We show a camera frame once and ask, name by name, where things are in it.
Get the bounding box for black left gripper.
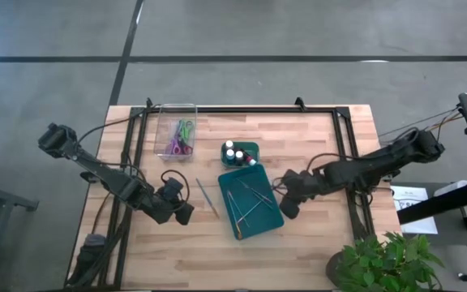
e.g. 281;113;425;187
146;190;196;226

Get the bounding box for grey metal stand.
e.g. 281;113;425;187
0;174;40;292

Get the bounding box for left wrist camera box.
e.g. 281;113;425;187
161;176;185;200

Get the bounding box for black desk strut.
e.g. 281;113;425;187
396;177;467;225

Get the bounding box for brown cable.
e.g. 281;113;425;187
91;190;113;236

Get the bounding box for green leafy plant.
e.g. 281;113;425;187
330;230;445;292

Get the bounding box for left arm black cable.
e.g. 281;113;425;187
158;169;192;214

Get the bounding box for green handled scissors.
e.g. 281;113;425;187
176;118;197;143

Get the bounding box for black plant pot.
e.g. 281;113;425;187
325;251;350;287

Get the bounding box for clear plastic bin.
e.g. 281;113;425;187
153;103;199;161

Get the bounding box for white paper sheet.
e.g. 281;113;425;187
390;185;439;235

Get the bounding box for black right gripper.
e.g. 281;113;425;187
278;169;328;220

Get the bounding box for purple handled scissors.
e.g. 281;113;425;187
164;119;184;157

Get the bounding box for white container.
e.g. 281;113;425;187
433;179;467;198

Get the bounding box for large teal plastic bin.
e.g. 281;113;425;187
216;163;285;241

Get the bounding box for small green plastic bin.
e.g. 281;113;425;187
220;140;261;168

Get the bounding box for red handled scissors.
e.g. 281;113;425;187
178;129;194;157

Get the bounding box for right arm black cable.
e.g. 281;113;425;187
306;152;358;174

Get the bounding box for thin blue paintbrush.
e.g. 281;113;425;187
236;178;274;204
226;190;244;240
251;191;275;210
195;177;221;219
236;200;264;226

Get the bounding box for thin yellow and grey wires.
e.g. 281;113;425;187
379;104;464;139

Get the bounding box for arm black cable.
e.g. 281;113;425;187
306;152;358;174
158;169;192;214

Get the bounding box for red and black paint bottle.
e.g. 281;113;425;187
241;148;258;167

